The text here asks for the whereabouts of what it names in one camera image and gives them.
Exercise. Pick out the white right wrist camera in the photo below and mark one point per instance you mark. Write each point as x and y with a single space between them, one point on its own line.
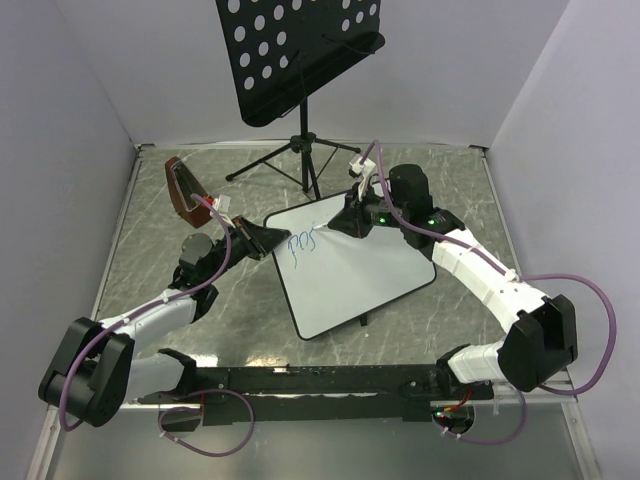
364 169

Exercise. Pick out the brown wooden metronome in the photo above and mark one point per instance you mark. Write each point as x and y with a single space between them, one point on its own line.
182 185

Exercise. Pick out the black perforated music stand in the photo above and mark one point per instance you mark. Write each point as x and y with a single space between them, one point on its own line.
281 52

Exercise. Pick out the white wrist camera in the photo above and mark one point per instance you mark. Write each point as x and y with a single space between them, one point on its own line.
221 203
364 169

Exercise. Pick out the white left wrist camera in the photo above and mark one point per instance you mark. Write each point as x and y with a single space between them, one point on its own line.
221 203

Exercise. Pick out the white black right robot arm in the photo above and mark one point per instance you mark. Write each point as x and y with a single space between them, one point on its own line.
540 331

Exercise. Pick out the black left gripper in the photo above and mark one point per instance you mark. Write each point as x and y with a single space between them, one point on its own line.
258 240

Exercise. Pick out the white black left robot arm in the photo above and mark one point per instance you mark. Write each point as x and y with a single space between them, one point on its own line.
96 368

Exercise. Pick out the white rectangular whiteboard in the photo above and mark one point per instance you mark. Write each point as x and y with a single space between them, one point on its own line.
329 278

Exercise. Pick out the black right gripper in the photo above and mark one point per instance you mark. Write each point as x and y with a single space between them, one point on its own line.
351 220

